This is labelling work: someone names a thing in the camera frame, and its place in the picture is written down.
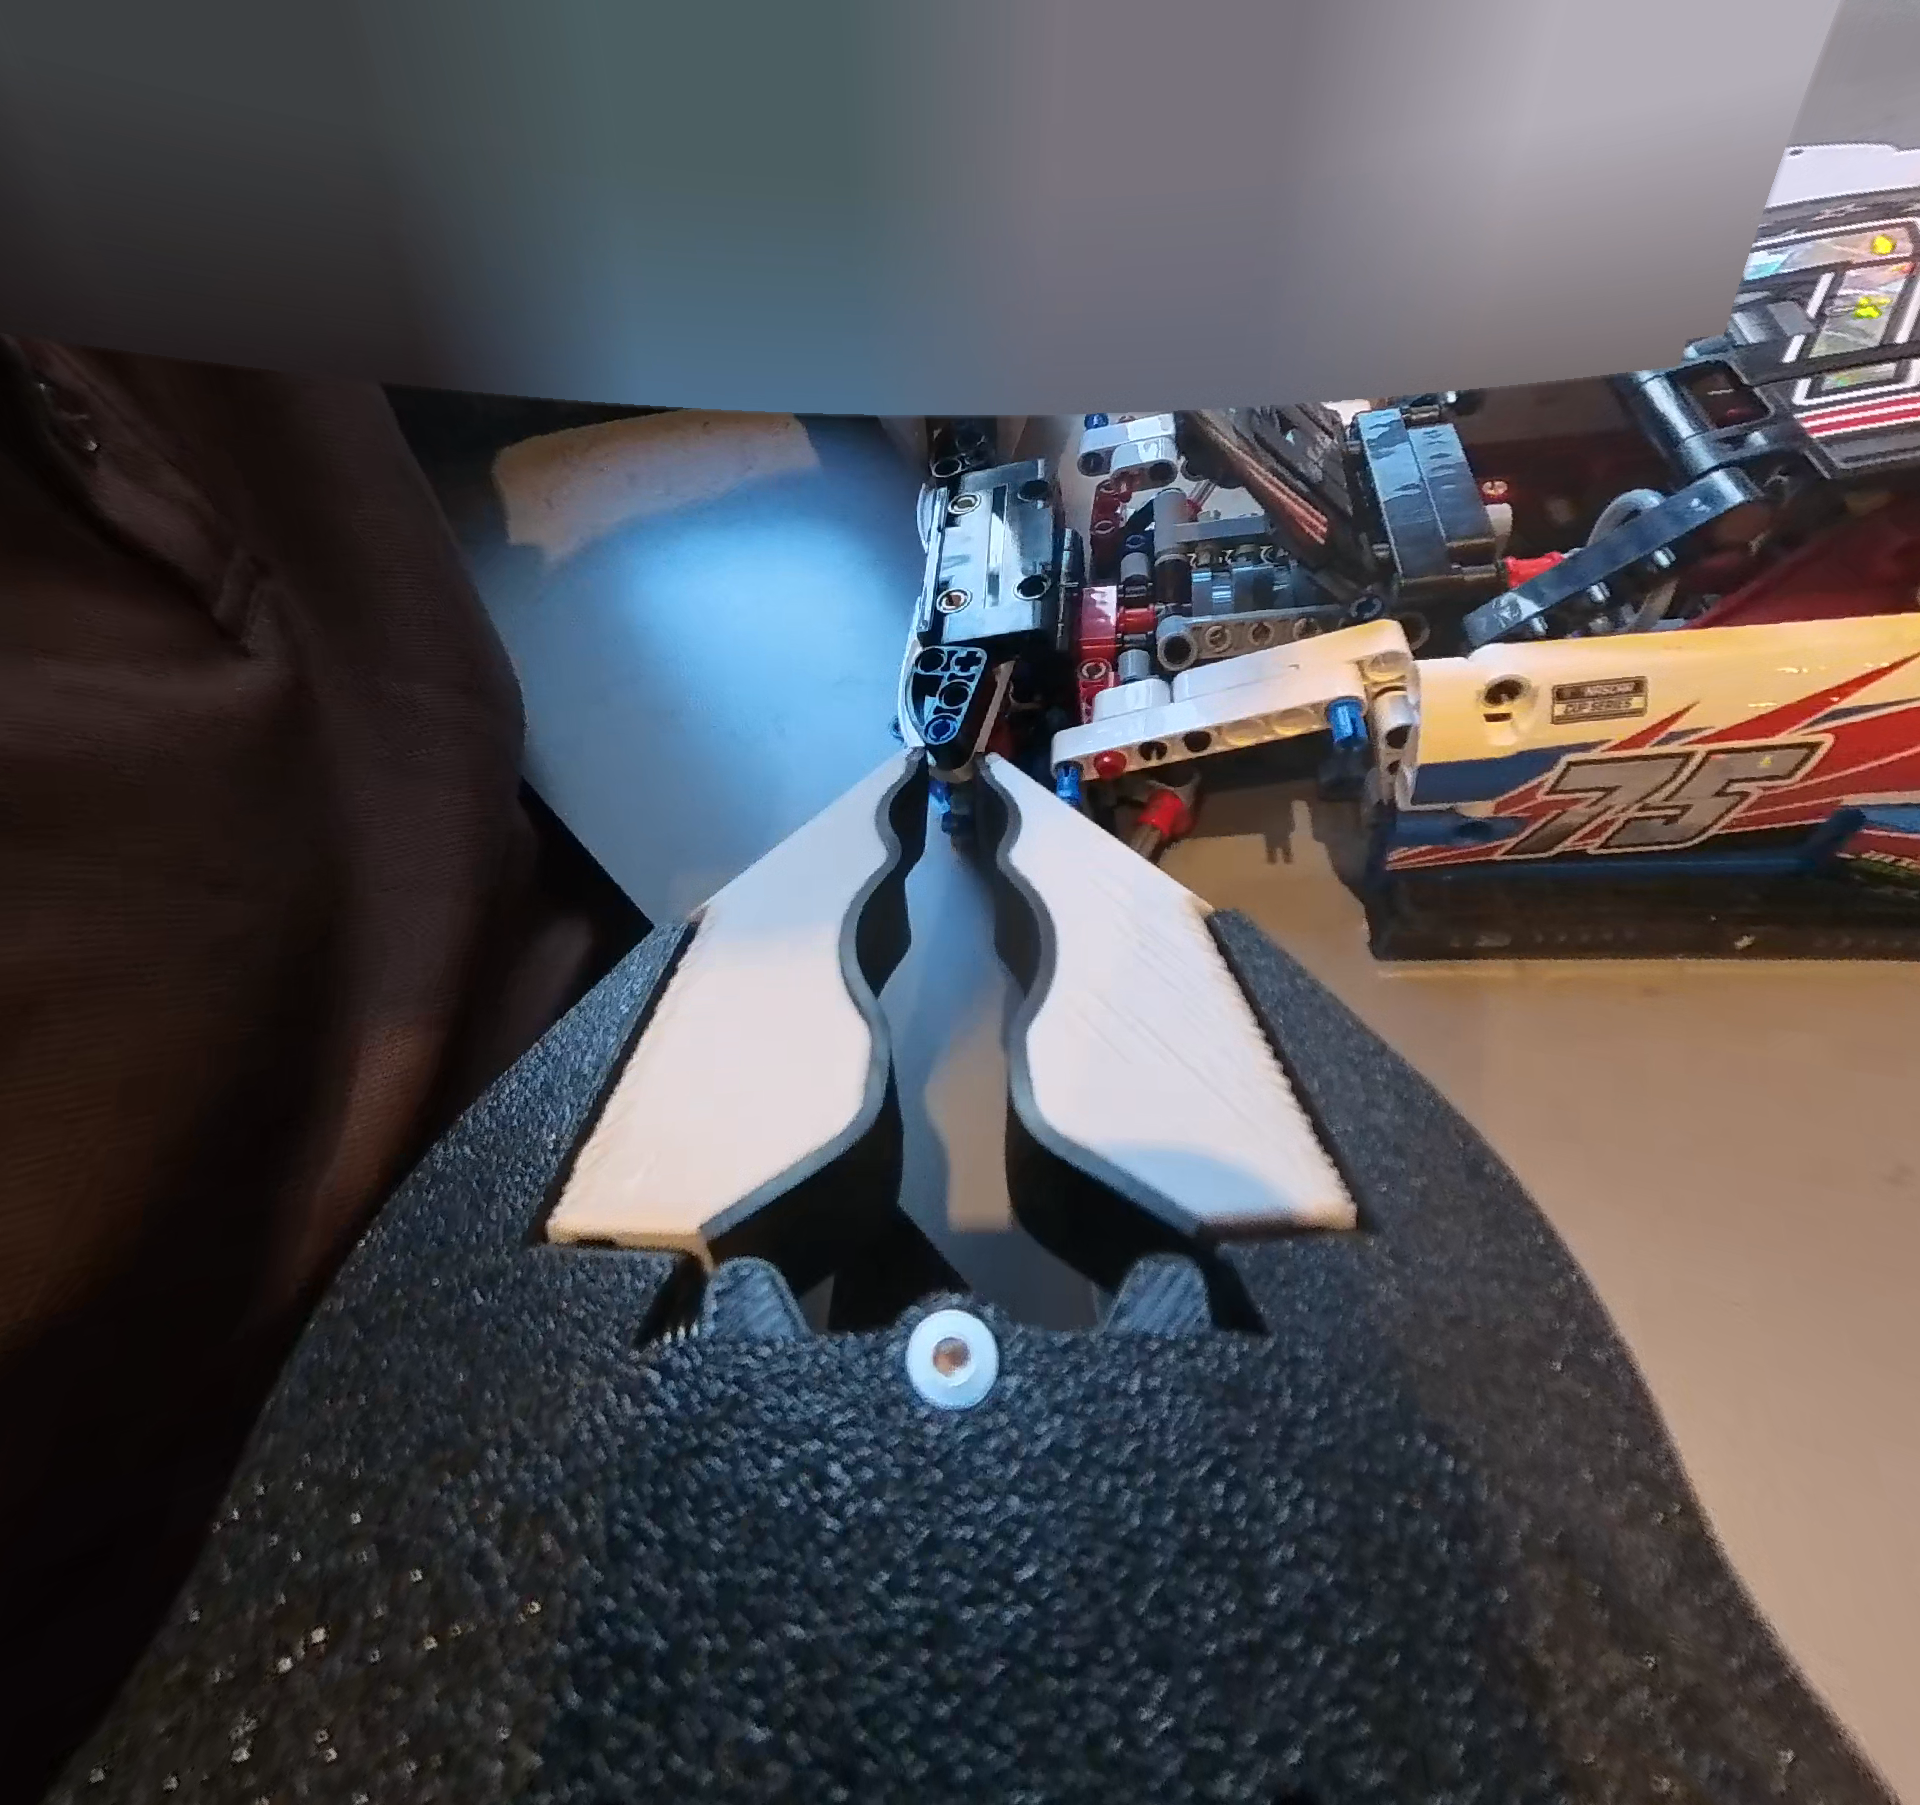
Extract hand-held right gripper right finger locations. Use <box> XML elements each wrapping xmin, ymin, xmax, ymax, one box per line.
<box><xmin>975</xmin><ymin>755</ymin><xmax>1363</xmax><ymax>1251</ymax></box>

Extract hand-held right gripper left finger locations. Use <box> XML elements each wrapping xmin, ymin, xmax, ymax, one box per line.
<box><xmin>546</xmin><ymin>752</ymin><xmax>919</xmax><ymax>1263</ymax></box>

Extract red white blue brick race car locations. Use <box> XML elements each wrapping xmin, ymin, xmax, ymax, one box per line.
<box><xmin>1051</xmin><ymin>147</ymin><xmax>1920</xmax><ymax>964</ymax></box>

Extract black white brick bumper assembly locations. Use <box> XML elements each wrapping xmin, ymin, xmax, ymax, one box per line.
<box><xmin>897</xmin><ymin>424</ymin><xmax>1095</xmax><ymax>831</ymax></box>

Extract grey desk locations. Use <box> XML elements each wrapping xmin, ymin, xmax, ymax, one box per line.
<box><xmin>384</xmin><ymin>387</ymin><xmax>1920</xmax><ymax>1805</ymax></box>

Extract person's brown shirt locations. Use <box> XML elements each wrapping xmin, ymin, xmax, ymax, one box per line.
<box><xmin>0</xmin><ymin>334</ymin><xmax>661</xmax><ymax>1805</ymax></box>

